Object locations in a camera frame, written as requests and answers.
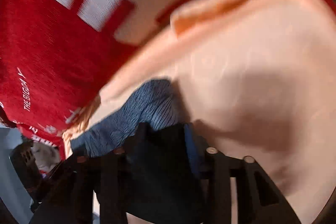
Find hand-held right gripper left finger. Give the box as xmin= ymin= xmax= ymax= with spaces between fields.
xmin=29 ymin=147 xmax=128 ymax=224

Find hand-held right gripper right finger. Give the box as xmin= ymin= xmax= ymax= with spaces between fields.
xmin=183 ymin=124 xmax=303 ymax=224

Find black pants with blue stripes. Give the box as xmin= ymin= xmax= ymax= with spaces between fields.
xmin=70 ymin=79 xmax=208 ymax=224

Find beige grey cloth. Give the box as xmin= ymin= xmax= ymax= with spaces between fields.
xmin=33 ymin=142 xmax=61 ymax=173

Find red printed bed sheet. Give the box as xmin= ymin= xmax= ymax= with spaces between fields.
xmin=14 ymin=121 xmax=67 ymax=161

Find peach cloth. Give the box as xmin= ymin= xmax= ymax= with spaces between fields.
xmin=62 ymin=0 xmax=336 ymax=224

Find red printed quilt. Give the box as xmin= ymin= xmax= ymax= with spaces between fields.
xmin=0 ymin=0 xmax=265 ymax=135

